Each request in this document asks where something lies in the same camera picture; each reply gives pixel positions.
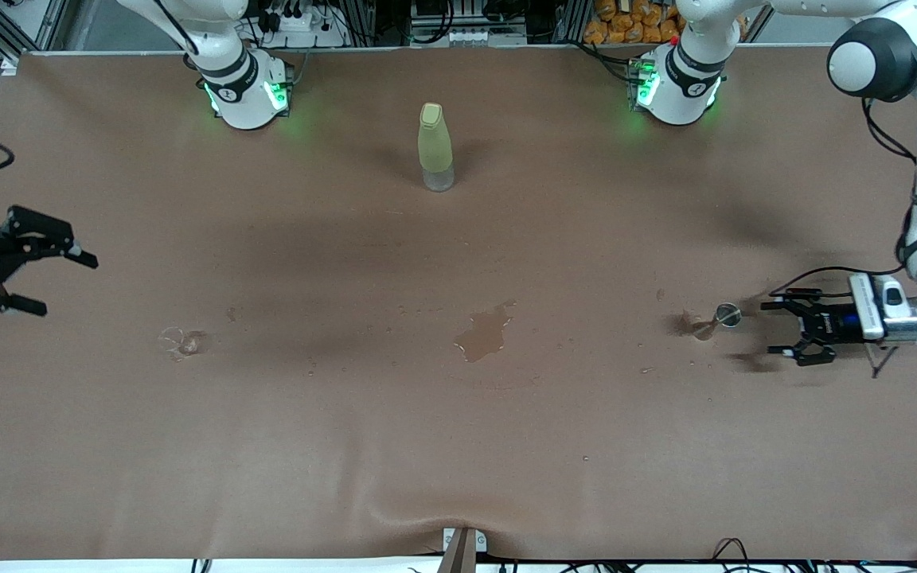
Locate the brown table mat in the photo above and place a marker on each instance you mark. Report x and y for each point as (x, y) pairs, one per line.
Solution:
(458, 446)

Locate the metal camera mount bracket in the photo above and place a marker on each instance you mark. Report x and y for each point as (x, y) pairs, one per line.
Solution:
(462, 549)

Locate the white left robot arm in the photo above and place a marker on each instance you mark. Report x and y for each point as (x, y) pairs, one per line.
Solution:
(677, 87)

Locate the clear glass shaker cup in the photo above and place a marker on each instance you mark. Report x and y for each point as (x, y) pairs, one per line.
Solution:
(184, 344)

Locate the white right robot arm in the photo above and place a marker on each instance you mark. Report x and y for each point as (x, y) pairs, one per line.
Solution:
(239, 99)

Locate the white power strip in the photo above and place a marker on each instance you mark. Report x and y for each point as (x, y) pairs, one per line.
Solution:
(291, 24)

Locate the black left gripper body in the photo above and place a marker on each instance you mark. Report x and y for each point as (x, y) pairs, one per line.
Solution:
(826, 326)

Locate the orange snack bag pile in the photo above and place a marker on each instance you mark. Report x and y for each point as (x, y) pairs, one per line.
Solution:
(626, 28)

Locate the brown liquid puddle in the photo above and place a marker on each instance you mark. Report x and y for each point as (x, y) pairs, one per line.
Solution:
(484, 334)

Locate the yellow-green bottle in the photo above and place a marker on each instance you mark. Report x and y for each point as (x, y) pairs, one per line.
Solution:
(435, 147)

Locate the aluminium frame rail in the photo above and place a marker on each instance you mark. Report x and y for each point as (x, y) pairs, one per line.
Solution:
(52, 24)

